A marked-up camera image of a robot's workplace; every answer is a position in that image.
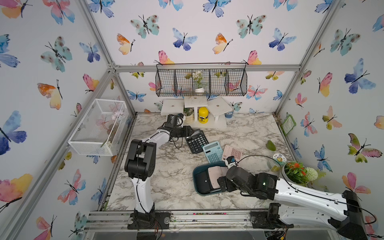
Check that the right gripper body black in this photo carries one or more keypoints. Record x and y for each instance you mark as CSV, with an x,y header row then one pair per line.
x,y
228,186

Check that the green framed card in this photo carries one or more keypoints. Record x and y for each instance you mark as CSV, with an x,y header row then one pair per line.
x,y
288,124

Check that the white mesh wall basket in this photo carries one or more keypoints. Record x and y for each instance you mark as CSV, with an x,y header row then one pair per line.
x,y
100,129

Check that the cream bubble plant pot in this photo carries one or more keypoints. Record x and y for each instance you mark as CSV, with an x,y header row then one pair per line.
x,y
189,114

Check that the flower bouquet pot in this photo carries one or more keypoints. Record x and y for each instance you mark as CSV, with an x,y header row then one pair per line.
x,y
297,173

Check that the black wire wall basket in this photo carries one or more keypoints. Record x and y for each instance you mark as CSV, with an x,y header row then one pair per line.
x,y
209,80

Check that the pink calculator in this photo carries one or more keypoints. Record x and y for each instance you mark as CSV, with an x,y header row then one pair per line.
x,y
215,173
230,151

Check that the small white flower pot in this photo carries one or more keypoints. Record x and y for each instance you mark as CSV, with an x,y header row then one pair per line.
x,y
198,81

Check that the dark teal storage tray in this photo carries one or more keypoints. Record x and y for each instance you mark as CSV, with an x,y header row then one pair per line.
x,y
203,168

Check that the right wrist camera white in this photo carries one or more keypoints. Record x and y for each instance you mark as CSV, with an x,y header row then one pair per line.
x,y
231,162

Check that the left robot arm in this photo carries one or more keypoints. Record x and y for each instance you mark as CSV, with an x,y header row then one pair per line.
x,y
140,165

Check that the blue can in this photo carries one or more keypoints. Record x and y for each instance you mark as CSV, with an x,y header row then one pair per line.
x,y
229,115

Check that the black calculator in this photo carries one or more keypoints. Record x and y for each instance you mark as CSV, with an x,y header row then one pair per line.
x,y
196,141
203,183

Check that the aluminium front rail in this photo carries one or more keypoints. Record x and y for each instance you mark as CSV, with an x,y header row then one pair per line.
x,y
204,220

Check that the white wooden riser shelf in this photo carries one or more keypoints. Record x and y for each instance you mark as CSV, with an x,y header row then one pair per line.
x,y
217,108

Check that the round sticker roll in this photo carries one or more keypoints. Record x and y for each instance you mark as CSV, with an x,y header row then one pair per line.
x,y
280,159

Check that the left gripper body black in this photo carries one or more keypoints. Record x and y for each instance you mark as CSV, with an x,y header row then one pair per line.
x,y
183,132

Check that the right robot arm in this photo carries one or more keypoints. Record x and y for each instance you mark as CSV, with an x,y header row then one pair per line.
x,y
293,205

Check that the light blue calculator lower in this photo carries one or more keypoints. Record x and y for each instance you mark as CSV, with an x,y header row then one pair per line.
x,y
213,152

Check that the yellow plastic jar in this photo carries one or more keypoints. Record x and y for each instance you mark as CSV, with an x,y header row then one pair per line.
x,y
203,115

